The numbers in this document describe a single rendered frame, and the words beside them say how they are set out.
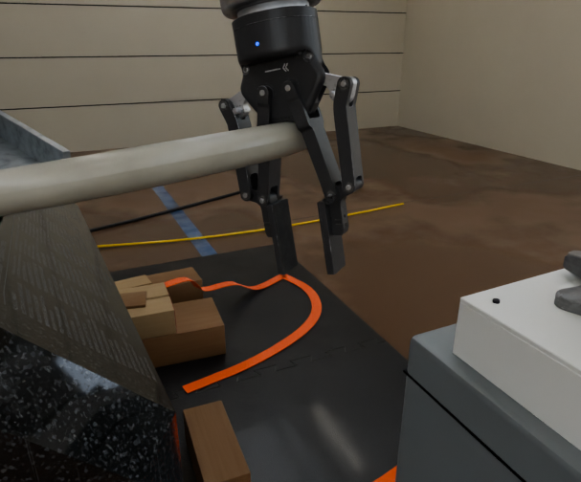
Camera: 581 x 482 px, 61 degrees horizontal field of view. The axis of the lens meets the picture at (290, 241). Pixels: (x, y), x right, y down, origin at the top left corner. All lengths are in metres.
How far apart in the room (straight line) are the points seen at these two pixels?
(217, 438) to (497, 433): 1.00
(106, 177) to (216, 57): 5.94
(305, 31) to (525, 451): 0.46
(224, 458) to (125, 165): 1.17
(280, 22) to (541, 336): 0.40
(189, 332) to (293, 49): 1.59
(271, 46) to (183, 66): 5.74
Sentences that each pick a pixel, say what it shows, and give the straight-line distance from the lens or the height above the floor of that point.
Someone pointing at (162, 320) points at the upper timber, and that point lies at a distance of 1.89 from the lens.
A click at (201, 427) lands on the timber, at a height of 0.13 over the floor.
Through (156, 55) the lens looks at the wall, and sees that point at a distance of 6.10.
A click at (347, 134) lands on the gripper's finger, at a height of 1.09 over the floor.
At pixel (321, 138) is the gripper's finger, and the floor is 1.08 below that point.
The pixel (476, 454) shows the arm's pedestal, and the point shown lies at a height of 0.72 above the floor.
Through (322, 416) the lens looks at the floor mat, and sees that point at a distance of 1.73.
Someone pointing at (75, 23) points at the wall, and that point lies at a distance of 6.01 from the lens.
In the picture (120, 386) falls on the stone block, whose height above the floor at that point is 0.66.
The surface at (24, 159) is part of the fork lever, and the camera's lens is 0.91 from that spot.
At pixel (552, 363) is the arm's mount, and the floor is 0.87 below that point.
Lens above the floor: 1.17
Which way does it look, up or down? 22 degrees down
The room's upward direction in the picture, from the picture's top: straight up
